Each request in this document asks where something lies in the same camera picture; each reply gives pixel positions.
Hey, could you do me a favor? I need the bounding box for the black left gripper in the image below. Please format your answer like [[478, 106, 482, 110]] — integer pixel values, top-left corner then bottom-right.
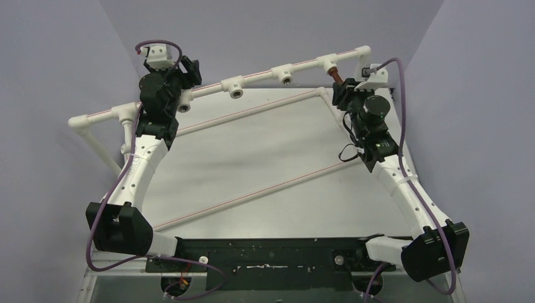
[[148, 57, 201, 116]]

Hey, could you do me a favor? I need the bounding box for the white pipe frame with tees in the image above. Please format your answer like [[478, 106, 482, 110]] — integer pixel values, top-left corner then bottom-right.
[[68, 45, 372, 234]]

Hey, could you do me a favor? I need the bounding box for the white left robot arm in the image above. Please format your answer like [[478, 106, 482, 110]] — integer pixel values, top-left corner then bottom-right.
[[86, 56, 202, 271]]

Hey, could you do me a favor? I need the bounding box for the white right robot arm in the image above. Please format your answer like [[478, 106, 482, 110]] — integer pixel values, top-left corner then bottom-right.
[[332, 78, 469, 282]]

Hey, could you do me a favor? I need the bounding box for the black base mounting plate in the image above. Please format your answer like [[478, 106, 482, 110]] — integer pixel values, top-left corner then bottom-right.
[[144, 237, 380, 291]]

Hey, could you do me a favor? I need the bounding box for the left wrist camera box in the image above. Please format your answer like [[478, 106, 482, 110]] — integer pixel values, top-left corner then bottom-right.
[[140, 44, 175, 70]]

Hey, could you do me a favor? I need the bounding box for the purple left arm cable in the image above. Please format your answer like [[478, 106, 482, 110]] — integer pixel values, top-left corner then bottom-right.
[[85, 40, 226, 302]]

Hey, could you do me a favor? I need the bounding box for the aluminium rail frame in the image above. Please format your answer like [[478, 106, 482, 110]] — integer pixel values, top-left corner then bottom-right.
[[79, 258, 466, 302]]

